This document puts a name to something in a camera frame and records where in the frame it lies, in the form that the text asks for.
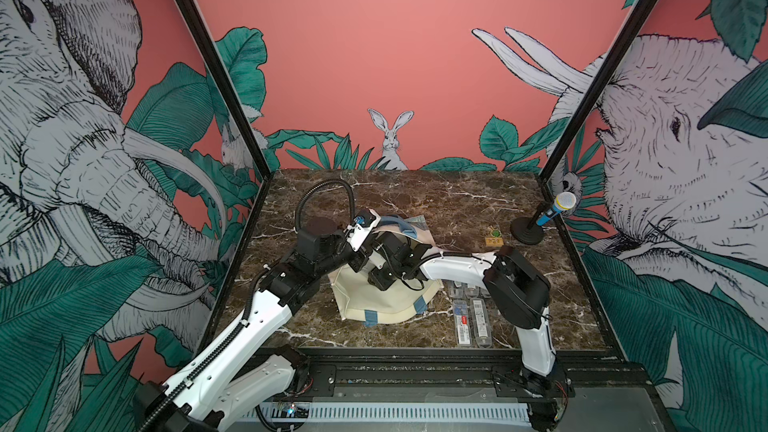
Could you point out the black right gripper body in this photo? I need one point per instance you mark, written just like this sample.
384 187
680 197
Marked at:
385 276

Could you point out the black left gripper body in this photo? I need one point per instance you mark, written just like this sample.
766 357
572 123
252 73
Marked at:
340 254

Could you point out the cream canvas tote bag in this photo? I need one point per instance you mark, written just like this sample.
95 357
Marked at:
358 300

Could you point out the clear plastic compass case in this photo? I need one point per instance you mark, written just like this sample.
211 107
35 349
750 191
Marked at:
456 290

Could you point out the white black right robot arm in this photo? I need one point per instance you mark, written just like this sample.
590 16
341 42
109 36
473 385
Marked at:
520 292

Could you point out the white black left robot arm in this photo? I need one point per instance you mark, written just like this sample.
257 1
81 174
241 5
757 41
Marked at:
212 393

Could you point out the small wooden toy block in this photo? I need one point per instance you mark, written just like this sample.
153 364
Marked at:
494 238

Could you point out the blue microphone on black stand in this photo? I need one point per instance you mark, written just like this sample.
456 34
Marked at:
530 231

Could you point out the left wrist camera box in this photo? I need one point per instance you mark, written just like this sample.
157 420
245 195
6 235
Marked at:
362 226

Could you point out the black front mounting rail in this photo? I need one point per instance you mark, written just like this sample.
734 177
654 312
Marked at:
497 369

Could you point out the white perforated cable tray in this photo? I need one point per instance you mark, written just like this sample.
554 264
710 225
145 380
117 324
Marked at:
357 413

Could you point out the black right frame post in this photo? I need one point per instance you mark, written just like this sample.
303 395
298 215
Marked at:
615 55

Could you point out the black frame post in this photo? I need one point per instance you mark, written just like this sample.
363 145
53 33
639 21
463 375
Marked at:
615 55
212 59

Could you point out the black left frame post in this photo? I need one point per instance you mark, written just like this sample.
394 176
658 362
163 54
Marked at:
212 59

